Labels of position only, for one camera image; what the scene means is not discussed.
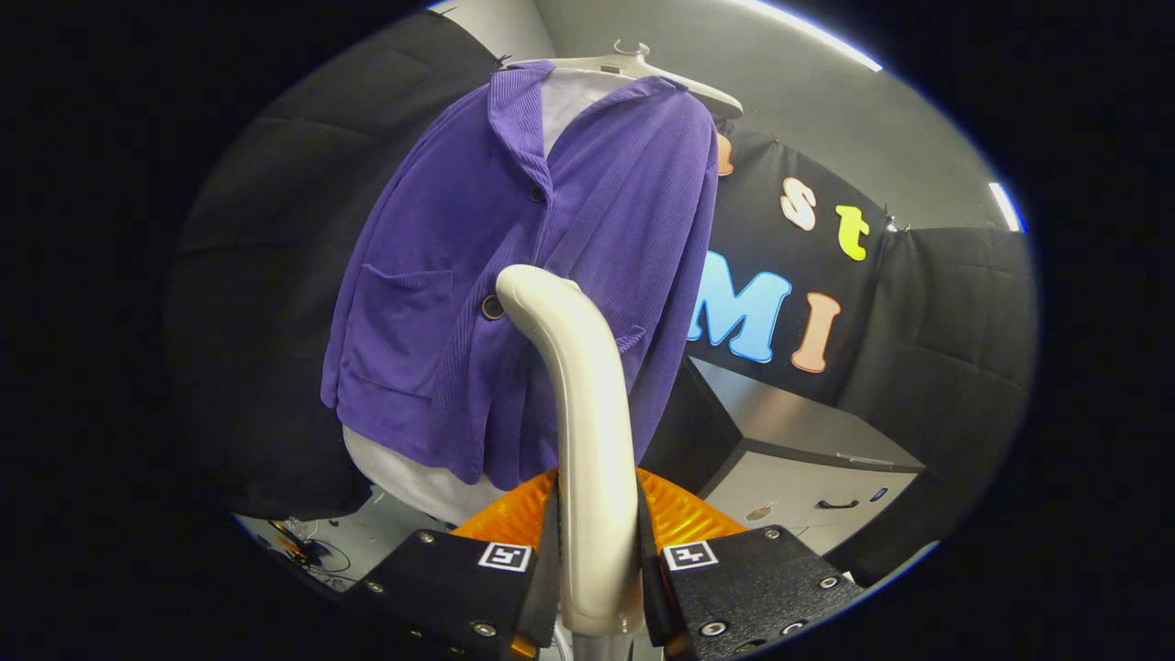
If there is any purple corduroy jacket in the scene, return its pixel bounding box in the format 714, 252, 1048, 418
319, 60, 722, 492

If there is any cream plastic clothes hanger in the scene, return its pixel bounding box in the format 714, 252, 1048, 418
509, 39, 744, 118

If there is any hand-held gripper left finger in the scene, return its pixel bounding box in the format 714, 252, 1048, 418
353, 468, 564, 660

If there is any white garment steamer head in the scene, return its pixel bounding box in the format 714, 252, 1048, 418
496, 264, 645, 639

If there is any grey cabinet with dark top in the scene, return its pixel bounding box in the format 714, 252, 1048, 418
640, 356, 928, 557

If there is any white shirt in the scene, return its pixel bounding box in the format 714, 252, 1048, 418
341, 69, 636, 527

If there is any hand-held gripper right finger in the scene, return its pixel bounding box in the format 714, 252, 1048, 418
633, 468, 866, 658

